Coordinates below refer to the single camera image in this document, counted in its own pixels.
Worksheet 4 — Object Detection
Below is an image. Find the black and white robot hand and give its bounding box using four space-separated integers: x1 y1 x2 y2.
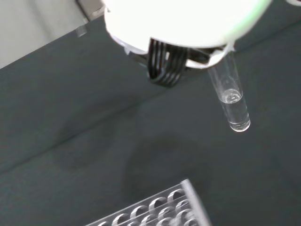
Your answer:
102 0 270 89

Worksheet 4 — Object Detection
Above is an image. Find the clear plastic test tube rack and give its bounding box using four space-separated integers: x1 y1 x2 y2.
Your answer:
85 178 213 226

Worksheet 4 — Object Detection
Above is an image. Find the grey tape piece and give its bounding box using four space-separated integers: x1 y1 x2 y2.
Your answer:
76 25 88 39

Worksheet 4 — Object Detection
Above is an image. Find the black bench cloth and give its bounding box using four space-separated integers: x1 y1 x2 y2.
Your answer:
0 0 301 226

